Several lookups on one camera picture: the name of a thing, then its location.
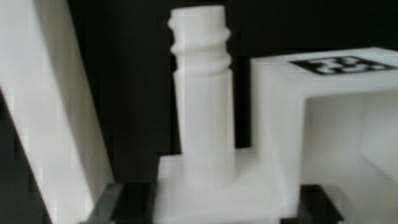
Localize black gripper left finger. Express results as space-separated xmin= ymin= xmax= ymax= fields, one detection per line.
xmin=82 ymin=182 xmax=157 ymax=224

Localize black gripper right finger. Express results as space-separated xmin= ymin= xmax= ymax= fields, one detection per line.
xmin=296 ymin=185 xmax=345 ymax=224

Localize white chair seat part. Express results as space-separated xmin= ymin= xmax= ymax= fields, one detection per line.
xmin=154 ymin=6 xmax=398 ymax=224

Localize white U-shaped boundary frame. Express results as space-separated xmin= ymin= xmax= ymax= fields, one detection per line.
xmin=0 ymin=0 xmax=114 ymax=224

